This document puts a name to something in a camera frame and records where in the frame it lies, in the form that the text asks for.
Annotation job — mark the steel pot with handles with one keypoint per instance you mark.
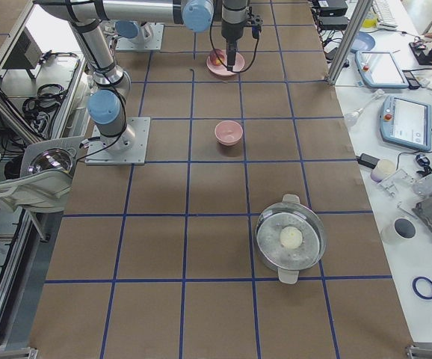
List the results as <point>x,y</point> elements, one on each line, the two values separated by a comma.
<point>288,263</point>

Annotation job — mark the grey electronics box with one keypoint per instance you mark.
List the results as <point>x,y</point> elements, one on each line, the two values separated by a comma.
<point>25,55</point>

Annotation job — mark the pink plate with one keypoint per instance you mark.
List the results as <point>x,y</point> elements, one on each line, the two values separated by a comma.
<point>222,71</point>

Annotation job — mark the black power adapter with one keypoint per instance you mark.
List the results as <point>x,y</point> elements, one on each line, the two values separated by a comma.
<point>367,161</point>

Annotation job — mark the white cup dark lid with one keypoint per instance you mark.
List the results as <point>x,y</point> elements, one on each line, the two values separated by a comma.
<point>399,231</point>

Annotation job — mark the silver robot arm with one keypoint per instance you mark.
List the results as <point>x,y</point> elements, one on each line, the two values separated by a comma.
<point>234,15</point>
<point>107,107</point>

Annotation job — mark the teach pendant far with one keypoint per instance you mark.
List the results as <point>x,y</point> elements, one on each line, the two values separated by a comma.
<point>380,70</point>

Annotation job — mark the white bun in pot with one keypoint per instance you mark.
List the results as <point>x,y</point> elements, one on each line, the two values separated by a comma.
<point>291,237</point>

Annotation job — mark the aluminium frame post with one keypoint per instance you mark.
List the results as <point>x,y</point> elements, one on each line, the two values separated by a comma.
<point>360,11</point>

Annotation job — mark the purple white cup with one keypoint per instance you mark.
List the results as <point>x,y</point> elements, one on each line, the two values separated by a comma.
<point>383,169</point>

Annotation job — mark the light bulb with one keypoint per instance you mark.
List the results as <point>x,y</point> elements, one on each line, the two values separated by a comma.
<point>351,118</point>

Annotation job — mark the red apple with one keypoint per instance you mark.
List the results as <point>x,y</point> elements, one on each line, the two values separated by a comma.
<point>217,57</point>

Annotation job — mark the teach pendant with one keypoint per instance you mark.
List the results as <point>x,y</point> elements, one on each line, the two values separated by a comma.
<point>380,70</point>
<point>406,123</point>

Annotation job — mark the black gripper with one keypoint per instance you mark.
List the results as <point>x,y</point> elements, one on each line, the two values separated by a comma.
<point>230,33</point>

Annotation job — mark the teach pendant near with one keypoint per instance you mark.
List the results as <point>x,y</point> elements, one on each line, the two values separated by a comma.
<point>406,123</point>

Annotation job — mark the pink bowl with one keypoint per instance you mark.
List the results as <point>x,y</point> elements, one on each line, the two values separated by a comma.
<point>228,132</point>

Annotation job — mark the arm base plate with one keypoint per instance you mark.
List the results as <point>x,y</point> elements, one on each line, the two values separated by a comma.
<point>129,149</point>
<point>136,37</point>

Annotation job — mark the blue plate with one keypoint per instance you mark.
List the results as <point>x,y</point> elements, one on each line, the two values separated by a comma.
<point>363,42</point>

